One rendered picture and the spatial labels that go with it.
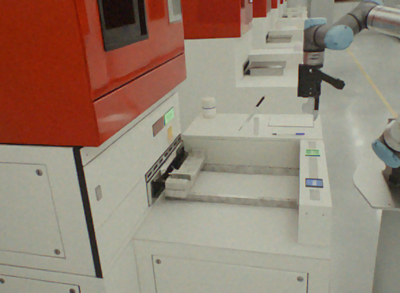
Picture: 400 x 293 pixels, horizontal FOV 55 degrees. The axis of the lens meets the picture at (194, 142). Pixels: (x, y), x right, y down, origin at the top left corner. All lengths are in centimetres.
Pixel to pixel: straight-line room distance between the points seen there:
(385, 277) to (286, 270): 73
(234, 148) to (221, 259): 63
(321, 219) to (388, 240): 62
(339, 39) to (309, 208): 53
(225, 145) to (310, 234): 66
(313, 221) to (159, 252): 51
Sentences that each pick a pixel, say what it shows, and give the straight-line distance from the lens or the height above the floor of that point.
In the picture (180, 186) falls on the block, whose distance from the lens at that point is 146.
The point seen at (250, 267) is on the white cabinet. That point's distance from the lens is 128.
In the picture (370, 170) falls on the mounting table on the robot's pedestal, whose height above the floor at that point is 82.
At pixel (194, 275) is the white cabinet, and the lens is 135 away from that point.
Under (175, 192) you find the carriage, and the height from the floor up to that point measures 87.
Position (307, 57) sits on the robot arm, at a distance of 144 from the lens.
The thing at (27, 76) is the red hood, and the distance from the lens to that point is 103.
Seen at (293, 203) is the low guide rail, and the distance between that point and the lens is 145.
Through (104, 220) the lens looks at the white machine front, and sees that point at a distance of 114.
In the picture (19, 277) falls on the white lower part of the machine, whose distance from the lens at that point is 139.
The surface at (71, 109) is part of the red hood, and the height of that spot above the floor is 132.
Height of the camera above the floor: 156
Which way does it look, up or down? 21 degrees down
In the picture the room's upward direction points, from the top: 4 degrees counter-clockwise
